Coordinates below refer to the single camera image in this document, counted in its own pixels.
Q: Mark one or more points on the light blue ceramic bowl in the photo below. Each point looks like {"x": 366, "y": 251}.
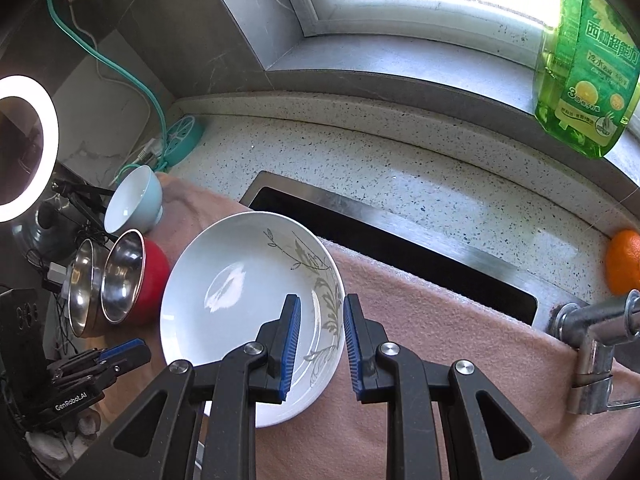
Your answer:
{"x": 130, "y": 200}

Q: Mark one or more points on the chrome faucet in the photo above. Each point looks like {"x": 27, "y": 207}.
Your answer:
{"x": 595, "y": 340}

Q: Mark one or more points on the teal round power strip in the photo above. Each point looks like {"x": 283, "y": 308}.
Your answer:
{"x": 182, "y": 135}

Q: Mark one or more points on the black tripod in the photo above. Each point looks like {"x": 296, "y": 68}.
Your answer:
{"x": 80, "y": 195}

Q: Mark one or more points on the green dish soap bottle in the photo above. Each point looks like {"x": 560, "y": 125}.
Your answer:
{"x": 590, "y": 85}

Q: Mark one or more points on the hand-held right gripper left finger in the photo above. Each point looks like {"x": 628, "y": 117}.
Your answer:
{"x": 291, "y": 345}

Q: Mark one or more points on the pink towel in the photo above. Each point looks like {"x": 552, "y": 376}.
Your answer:
{"x": 450, "y": 320}

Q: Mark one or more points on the person's left hand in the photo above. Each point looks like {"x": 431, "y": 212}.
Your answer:
{"x": 55, "y": 447}

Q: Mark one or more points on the orange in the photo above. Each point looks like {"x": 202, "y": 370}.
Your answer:
{"x": 625, "y": 262}

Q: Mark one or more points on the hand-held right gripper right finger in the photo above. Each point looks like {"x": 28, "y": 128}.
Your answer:
{"x": 352, "y": 345}

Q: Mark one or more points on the red steel bowl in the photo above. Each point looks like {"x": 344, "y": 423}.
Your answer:
{"x": 120, "y": 275}

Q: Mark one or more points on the plain steel bowl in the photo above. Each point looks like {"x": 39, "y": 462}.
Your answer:
{"x": 82, "y": 285}

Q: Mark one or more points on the white leaf-pattern plate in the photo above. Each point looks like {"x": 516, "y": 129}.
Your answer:
{"x": 225, "y": 270}

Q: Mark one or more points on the steel sink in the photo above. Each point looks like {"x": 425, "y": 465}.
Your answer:
{"x": 400, "y": 255}

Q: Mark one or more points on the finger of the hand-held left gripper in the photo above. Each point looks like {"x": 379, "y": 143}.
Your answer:
{"x": 125, "y": 349}

